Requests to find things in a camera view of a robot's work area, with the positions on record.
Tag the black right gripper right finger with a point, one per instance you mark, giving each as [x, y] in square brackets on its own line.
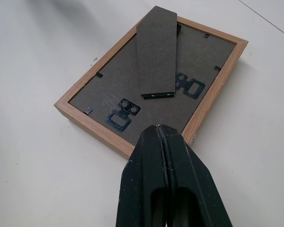
[191, 184]

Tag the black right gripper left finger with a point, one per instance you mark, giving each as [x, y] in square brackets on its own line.
[139, 179]

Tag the wooden picture frame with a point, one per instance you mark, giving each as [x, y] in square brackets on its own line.
[123, 78]

